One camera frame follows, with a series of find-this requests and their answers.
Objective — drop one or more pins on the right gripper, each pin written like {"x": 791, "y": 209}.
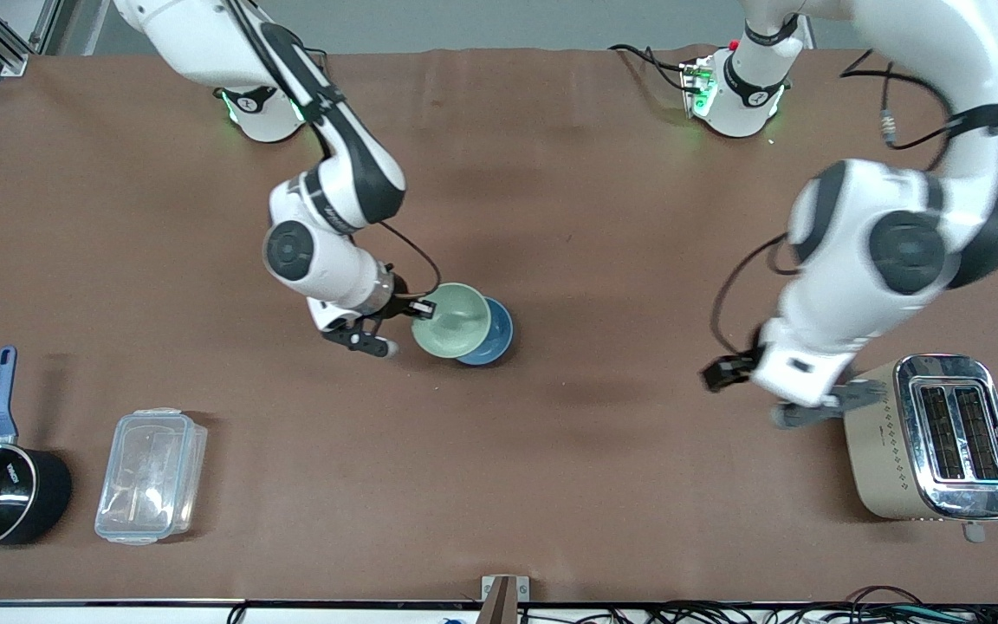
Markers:
{"x": 400, "y": 302}

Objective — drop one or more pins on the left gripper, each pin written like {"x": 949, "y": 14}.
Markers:
{"x": 729, "y": 370}

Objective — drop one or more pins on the green bowl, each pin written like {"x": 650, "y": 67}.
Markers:
{"x": 460, "y": 334}

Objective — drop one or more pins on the blue bowl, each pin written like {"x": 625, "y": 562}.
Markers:
{"x": 499, "y": 334}

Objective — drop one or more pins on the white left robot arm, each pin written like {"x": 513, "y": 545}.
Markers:
{"x": 897, "y": 251}

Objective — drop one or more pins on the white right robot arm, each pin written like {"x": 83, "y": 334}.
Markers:
{"x": 326, "y": 260}

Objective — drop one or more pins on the beige chrome toaster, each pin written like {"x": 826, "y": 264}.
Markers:
{"x": 880, "y": 459}

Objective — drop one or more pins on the brown table cover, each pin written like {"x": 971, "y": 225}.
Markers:
{"x": 551, "y": 477}

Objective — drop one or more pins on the left base connector box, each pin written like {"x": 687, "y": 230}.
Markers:
{"x": 696, "y": 82}

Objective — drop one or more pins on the clear plastic lidded container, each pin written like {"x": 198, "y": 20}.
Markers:
{"x": 148, "y": 477}

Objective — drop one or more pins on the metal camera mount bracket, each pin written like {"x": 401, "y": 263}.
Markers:
{"x": 503, "y": 602}

